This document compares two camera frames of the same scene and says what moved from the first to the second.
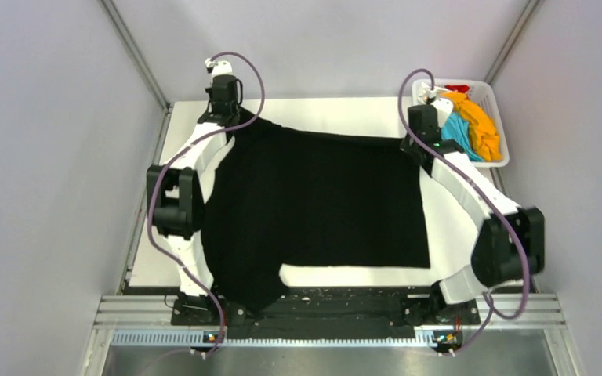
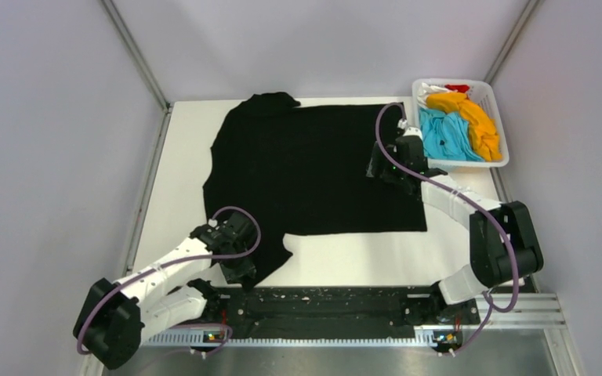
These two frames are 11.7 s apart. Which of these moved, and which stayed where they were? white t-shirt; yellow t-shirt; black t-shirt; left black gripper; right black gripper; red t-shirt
Moved: black t-shirt; right black gripper; left black gripper
Stayed: yellow t-shirt; white t-shirt; red t-shirt
